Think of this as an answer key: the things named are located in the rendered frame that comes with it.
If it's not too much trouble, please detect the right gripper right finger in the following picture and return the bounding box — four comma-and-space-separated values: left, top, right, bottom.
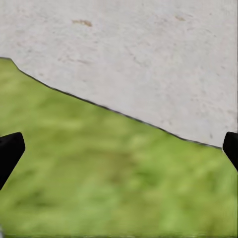
223, 132, 238, 171

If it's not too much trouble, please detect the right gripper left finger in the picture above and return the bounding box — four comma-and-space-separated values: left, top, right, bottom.
0, 132, 25, 191

